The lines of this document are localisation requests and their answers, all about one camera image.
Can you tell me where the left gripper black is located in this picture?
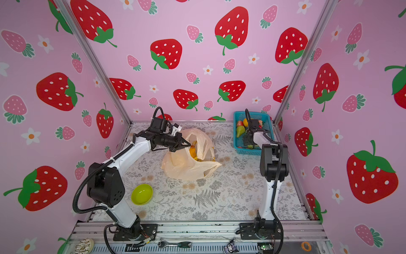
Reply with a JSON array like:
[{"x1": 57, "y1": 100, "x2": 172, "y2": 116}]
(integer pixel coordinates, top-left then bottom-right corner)
[{"x1": 159, "y1": 133, "x2": 191, "y2": 151}]

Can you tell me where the yellow fake banana bunch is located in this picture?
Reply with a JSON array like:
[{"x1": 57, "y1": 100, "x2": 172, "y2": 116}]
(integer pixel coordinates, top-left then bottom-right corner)
[{"x1": 189, "y1": 145, "x2": 206, "y2": 162}]

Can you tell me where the translucent beige plastic bag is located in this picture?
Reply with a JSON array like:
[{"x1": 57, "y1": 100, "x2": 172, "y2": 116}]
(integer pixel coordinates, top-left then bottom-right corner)
[{"x1": 161, "y1": 128, "x2": 222, "y2": 181}]

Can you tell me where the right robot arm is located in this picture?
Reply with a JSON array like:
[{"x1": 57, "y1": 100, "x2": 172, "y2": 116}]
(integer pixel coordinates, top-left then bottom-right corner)
[{"x1": 236, "y1": 119, "x2": 289, "y2": 239}]

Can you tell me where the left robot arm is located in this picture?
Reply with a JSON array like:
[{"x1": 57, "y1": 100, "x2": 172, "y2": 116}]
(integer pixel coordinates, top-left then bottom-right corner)
[{"x1": 73, "y1": 117, "x2": 191, "y2": 240}]

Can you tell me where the green fake pear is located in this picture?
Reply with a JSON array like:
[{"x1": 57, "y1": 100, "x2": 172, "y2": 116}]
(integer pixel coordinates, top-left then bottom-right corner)
[{"x1": 236, "y1": 126, "x2": 246, "y2": 138}]

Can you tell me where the teal plastic basket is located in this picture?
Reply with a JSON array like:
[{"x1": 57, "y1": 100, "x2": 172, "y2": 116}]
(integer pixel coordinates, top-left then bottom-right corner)
[{"x1": 233, "y1": 109, "x2": 275, "y2": 156}]

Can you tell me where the lime green bowl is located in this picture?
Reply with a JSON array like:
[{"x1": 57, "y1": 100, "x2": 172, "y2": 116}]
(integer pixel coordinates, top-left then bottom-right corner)
[{"x1": 131, "y1": 184, "x2": 154, "y2": 206}]

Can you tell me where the white sprinkled donut toy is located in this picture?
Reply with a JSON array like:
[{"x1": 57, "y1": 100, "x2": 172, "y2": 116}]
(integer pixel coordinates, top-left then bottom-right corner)
[{"x1": 74, "y1": 238, "x2": 95, "y2": 254}]

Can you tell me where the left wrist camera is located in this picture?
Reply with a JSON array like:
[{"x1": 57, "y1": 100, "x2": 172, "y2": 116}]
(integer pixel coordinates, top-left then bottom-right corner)
[{"x1": 170, "y1": 123, "x2": 182, "y2": 136}]

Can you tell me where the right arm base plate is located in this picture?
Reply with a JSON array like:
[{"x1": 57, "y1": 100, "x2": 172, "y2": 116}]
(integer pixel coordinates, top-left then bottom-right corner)
[{"x1": 238, "y1": 223, "x2": 282, "y2": 240}]

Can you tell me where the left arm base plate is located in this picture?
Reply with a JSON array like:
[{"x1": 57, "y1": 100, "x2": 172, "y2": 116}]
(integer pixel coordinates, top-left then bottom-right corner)
[{"x1": 113, "y1": 224, "x2": 158, "y2": 241}]

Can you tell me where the ratchet screwdriver green handle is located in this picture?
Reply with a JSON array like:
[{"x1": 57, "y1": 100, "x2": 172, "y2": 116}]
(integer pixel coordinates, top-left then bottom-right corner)
[{"x1": 158, "y1": 240, "x2": 192, "y2": 249}]

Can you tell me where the aluminium frame rail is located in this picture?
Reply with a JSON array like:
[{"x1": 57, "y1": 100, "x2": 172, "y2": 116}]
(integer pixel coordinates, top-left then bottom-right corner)
[{"x1": 68, "y1": 219, "x2": 327, "y2": 254}]

